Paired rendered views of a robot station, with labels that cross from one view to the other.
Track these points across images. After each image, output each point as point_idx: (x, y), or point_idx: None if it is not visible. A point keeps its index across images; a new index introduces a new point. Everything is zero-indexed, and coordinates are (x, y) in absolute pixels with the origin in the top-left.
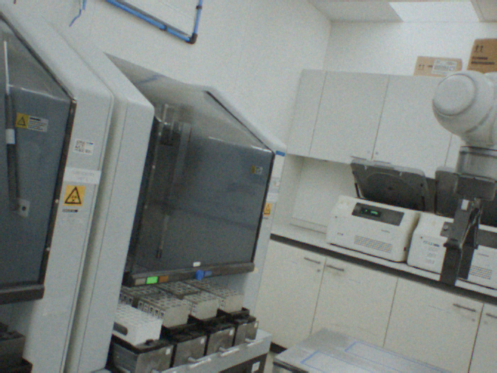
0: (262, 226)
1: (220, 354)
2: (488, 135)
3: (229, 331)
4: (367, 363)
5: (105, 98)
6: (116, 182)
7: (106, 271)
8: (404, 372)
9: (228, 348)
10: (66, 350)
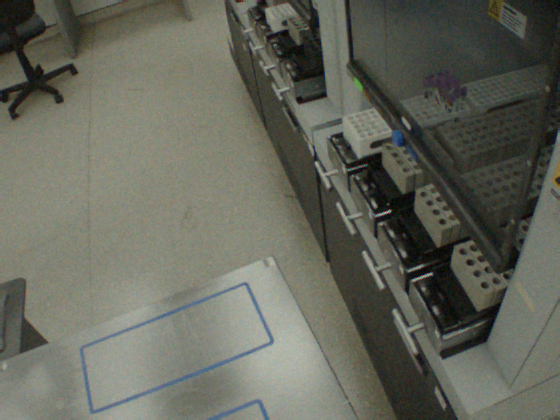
0: (552, 216)
1: (365, 252)
2: None
3: (399, 263)
4: (204, 400)
5: None
6: None
7: (343, 42)
8: None
9: (400, 285)
10: (337, 91)
